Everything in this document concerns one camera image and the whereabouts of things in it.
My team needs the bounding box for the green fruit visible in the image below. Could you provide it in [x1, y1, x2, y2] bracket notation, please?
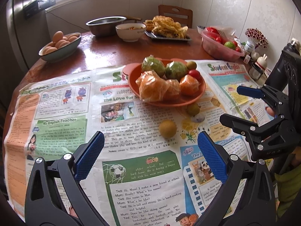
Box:
[141, 55, 166, 77]
[165, 61, 188, 82]

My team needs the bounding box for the wall shelf rack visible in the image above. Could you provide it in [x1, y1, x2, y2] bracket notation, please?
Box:
[23, 0, 56, 19]

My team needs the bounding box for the red tomato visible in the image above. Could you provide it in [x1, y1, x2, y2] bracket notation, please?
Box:
[188, 69, 201, 81]

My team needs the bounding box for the small kiwi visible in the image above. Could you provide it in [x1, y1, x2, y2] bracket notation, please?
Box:
[186, 103, 200, 116]

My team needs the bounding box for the pink plastic basin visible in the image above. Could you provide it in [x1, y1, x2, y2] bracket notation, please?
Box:
[201, 30, 244, 62]

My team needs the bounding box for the teal bowl of eggs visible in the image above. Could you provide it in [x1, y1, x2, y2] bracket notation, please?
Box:
[39, 31, 82, 63]

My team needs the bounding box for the left newspaper sheet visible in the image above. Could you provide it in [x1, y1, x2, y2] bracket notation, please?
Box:
[4, 67, 221, 225]

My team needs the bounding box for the white rabbit figurine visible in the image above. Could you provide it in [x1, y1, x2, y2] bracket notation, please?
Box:
[256, 54, 267, 70]

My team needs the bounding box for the fried dough pile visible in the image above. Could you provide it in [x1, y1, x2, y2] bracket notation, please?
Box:
[143, 15, 188, 39]

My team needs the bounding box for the Student English newspaper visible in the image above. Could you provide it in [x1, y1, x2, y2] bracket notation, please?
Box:
[191, 60, 272, 161]

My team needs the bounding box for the white medicine bottle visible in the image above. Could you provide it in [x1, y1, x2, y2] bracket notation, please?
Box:
[244, 38, 256, 55]

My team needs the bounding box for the green tomato in basin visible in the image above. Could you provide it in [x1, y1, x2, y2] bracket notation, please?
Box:
[224, 41, 237, 50]

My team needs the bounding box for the kiwi fruit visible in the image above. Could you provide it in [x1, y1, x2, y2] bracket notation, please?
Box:
[186, 61, 197, 70]
[159, 119, 177, 139]

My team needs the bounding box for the white Family bowl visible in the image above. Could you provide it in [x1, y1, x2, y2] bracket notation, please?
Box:
[115, 23, 146, 42]

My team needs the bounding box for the dark baking tray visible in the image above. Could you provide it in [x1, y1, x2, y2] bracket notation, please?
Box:
[144, 30, 192, 42]

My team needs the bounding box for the curved wooden chair back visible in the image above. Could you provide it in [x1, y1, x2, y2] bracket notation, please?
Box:
[126, 16, 142, 22]

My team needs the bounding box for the stainless steel bowl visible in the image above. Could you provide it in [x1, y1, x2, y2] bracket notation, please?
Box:
[86, 16, 127, 37]

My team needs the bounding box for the wooden chair by wall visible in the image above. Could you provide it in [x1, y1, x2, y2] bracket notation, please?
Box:
[158, 5, 193, 28]

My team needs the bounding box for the plastic bag with red pack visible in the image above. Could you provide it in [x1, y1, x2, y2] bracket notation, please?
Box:
[197, 26, 236, 38]

